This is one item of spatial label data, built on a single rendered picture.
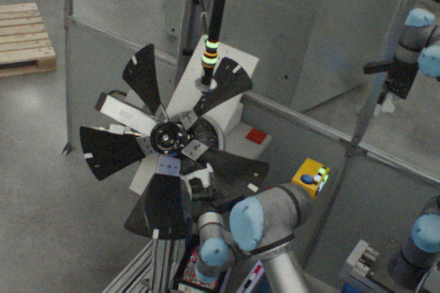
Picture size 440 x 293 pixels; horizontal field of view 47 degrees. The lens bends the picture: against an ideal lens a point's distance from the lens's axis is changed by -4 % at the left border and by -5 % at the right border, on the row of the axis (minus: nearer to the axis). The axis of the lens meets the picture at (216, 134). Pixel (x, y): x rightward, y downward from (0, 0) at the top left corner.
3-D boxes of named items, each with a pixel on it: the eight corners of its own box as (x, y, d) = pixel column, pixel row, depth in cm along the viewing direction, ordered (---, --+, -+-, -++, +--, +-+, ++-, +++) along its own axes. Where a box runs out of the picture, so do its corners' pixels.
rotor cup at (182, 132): (163, 119, 194) (148, 114, 182) (199, 124, 190) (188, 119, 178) (157, 159, 193) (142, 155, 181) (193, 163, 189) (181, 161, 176)
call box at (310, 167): (301, 176, 213) (307, 156, 207) (323, 186, 210) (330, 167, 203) (285, 198, 202) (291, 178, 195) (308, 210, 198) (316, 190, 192)
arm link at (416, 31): (434, 22, 139) (406, 10, 143) (420, 56, 146) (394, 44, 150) (441, 15, 145) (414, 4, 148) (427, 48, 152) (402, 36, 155)
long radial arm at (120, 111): (177, 128, 209) (166, 123, 198) (169, 145, 209) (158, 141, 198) (120, 100, 218) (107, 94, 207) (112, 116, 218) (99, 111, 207)
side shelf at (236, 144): (207, 111, 262) (208, 106, 260) (271, 141, 251) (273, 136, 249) (181, 134, 245) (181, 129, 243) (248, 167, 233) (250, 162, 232)
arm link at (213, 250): (199, 269, 150) (203, 250, 144) (196, 239, 158) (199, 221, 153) (226, 269, 151) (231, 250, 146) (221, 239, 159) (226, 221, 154)
